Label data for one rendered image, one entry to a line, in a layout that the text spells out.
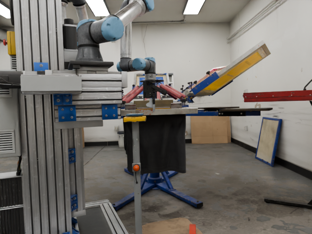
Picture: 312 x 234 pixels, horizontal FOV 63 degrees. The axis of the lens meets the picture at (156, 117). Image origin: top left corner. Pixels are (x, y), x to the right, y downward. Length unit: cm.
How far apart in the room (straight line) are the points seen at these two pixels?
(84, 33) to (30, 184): 91
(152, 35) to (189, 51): 100
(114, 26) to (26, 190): 103
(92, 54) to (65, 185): 78
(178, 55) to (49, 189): 541
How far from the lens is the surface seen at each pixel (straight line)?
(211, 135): 653
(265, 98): 254
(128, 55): 173
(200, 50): 670
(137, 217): 167
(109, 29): 138
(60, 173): 165
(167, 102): 231
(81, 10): 215
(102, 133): 660
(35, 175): 165
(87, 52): 145
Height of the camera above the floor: 103
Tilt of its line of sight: 3 degrees down
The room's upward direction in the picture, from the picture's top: 2 degrees counter-clockwise
